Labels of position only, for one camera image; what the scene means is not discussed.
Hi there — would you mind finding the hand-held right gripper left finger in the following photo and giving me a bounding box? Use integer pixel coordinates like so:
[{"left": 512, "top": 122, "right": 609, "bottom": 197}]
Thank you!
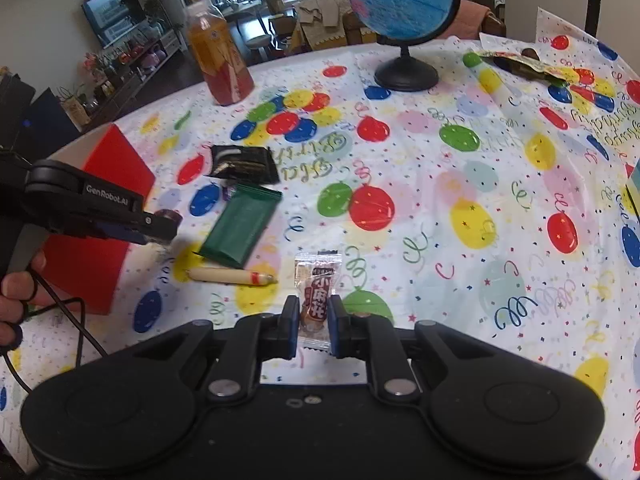
[{"left": 150, "top": 296, "right": 301, "bottom": 402}]

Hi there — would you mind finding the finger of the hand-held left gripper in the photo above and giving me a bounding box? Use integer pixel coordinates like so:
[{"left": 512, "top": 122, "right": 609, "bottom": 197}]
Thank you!
[{"left": 90, "top": 211, "right": 179, "bottom": 247}]

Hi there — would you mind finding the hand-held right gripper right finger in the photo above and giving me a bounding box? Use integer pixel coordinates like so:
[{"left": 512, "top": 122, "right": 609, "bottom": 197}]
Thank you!
[{"left": 327, "top": 295, "right": 482, "bottom": 404}]

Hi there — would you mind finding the clear dough twist packet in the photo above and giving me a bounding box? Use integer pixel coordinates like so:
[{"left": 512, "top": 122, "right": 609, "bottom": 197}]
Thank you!
[{"left": 294, "top": 252, "right": 343, "bottom": 353}]

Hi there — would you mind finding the red cardboard box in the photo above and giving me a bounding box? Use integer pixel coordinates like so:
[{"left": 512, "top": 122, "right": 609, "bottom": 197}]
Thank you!
[{"left": 40, "top": 124, "right": 157, "bottom": 316}]

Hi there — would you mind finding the cream sausage stick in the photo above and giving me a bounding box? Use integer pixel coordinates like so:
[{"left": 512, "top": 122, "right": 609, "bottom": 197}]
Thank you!
[{"left": 187, "top": 267, "right": 279, "bottom": 289}]

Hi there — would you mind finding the green snack packet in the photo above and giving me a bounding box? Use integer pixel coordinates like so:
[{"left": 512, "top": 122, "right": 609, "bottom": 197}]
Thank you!
[{"left": 192, "top": 182, "right": 283, "bottom": 268}]

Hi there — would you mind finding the black snack packet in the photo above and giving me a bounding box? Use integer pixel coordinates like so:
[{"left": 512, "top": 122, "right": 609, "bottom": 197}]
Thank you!
[{"left": 204, "top": 144, "right": 281, "bottom": 185}]

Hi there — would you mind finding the person's left hand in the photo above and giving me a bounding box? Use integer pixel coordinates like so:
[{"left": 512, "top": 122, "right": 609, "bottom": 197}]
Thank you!
[{"left": 0, "top": 254, "right": 57, "bottom": 324}]

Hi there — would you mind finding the black cabinet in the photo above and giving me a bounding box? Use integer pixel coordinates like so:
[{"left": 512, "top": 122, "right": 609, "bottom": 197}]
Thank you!
[{"left": 0, "top": 72, "right": 84, "bottom": 161}]

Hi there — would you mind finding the wooden TV cabinet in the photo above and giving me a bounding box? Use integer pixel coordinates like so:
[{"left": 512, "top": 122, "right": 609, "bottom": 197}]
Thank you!
[{"left": 75, "top": 30, "right": 183, "bottom": 126}]

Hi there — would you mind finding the balloon print tablecloth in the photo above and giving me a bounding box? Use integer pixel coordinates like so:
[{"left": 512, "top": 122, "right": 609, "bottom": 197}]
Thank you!
[{"left": 0, "top": 7, "right": 640, "bottom": 480}]

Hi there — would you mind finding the television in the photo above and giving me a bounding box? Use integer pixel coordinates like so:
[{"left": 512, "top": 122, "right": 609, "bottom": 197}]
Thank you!
[{"left": 81, "top": 0, "right": 147, "bottom": 50}]

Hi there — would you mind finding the orange drink bottle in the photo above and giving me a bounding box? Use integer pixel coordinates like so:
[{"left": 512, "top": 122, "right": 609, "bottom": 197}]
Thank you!
[{"left": 186, "top": 1, "right": 256, "bottom": 107}]

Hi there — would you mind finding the wooden coffee table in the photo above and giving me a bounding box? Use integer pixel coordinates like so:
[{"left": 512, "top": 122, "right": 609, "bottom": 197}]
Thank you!
[{"left": 220, "top": 0, "right": 267, "bottom": 36}]

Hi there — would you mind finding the sofa with beige cover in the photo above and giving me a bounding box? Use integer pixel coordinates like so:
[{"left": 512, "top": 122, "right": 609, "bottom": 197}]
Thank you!
[{"left": 290, "top": 0, "right": 362, "bottom": 54}]

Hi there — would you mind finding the colourful flat packet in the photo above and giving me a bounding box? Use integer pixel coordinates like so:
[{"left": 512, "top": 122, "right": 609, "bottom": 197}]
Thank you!
[{"left": 472, "top": 48, "right": 571, "bottom": 84}]

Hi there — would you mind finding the blue globe on black stand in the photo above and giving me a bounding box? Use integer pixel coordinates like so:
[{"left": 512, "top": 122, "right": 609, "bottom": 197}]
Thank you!
[{"left": 346, "top": 0, "right": 462, "bottom": 93}]

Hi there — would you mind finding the pink cloth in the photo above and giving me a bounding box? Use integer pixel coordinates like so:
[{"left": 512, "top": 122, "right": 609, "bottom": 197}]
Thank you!
[{"left": 450, "top": 0, "right": 494, "bottom": 41}]

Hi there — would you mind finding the black cable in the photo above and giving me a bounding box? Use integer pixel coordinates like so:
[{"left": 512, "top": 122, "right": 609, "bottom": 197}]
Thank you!
[{"left": 0, "top": 267, "right": 108, "bottom": 393}]

